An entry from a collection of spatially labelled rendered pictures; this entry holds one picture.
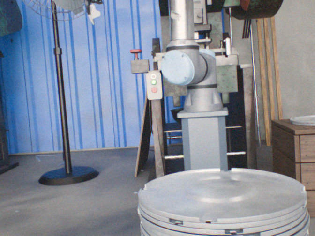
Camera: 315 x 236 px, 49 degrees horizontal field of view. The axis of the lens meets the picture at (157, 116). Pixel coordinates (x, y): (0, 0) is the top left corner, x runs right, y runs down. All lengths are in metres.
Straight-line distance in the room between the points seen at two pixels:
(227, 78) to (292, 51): 1.64
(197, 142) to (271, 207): 0.75
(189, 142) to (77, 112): 2.13
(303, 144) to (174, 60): 0.61
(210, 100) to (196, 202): 0.74
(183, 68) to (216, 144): 0.32
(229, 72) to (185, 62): 0.75
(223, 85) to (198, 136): 0.63
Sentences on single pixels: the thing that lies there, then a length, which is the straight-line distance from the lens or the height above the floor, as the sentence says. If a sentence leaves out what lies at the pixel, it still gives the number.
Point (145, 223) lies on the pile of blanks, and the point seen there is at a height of 0.33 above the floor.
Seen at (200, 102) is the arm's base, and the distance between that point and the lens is 1.28.
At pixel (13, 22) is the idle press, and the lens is 2.85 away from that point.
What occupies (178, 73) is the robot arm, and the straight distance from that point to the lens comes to 1.16.
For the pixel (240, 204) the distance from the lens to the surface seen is 0.57.
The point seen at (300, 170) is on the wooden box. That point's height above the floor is 0.19.
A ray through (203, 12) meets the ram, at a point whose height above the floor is 0.96.
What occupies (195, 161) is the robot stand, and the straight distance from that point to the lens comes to 1.30.
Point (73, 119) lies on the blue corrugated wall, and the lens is 3.32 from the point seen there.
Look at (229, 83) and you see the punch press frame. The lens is 1.87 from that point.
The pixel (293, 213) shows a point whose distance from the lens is 0.56.
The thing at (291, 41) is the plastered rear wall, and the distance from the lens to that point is 3.43.
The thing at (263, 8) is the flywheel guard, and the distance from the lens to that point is 2.06.
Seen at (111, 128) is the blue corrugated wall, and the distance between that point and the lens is 3.27.
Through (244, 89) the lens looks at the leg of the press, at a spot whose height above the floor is 0.51.
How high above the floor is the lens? 0.55
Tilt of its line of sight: 5 degrees down
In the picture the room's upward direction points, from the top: 4 degrees counter-clockwise
